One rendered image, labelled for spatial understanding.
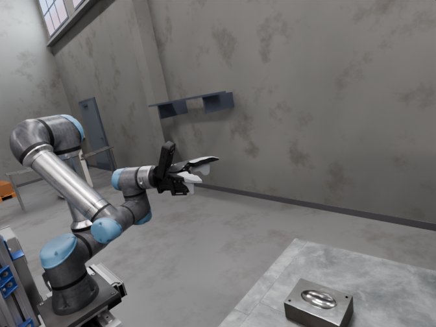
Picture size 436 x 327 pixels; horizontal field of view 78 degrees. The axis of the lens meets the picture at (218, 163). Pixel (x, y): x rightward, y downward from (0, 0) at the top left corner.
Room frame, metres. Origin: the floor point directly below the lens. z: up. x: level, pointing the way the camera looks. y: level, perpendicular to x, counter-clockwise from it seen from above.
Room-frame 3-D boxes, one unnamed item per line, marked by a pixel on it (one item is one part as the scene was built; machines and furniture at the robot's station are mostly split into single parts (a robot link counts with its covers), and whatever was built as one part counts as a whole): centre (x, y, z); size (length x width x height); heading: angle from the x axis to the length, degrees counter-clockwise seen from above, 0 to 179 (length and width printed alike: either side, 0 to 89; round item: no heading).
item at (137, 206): (0.85, 0.30, 1.33); 0.11 x 0.08 x 0.11; 158
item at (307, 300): (0.81, -0.27, 0.83); 0.20 x 0.15 x 0.07; 47
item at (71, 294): (0.84, 0.59, 1.09); 0.15 x 0.15 x 0.10
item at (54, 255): (0.85, 0.59, 1.20); 0.13 x 0.12 x 0.14; 158
